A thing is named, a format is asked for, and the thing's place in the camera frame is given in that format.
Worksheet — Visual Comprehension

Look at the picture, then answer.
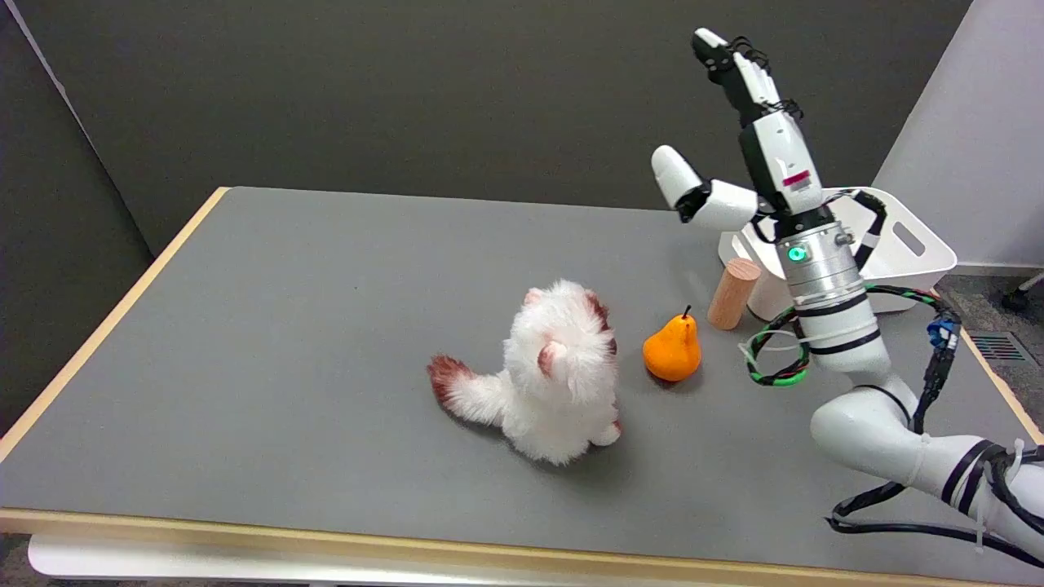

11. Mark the white plastic basket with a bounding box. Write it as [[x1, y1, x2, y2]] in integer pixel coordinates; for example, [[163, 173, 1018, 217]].
[[718, 187, 958, 322]]

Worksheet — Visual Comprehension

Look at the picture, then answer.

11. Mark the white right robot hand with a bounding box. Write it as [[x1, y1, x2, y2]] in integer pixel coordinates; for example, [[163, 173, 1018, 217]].
[[651, 28, 836, 238]]

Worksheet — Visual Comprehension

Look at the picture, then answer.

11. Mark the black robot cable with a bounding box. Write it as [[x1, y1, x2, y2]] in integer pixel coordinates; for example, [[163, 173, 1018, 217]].
[[825, 310, 1044, 569]]

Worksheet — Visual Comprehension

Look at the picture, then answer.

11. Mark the orange toy pear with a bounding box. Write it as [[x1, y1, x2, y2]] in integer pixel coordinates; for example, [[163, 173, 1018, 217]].
[[642, 306, 702, 383]]

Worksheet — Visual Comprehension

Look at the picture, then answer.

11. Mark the white fluffy plush cat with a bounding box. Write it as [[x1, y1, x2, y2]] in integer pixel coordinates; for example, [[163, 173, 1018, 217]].
[[427, 280, 623, 467]]

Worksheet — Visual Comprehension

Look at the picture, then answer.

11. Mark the wooden cylinder block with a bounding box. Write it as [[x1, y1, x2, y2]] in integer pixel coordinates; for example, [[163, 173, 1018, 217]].
[[707, 258, 763, 331]]

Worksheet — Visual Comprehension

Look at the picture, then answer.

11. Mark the chair caster leg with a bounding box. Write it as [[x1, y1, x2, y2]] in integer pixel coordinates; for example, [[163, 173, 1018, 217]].
[[1002, 273, 1044, 311]]

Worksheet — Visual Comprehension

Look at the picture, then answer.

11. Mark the floor vent grille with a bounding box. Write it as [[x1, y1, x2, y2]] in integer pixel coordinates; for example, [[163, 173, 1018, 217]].
[[967, 330, 1030, 364]]

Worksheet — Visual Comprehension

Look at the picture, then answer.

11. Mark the green black braided cable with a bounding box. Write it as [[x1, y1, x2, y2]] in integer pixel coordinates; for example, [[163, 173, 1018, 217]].
[[745, 282, 962, 387]]

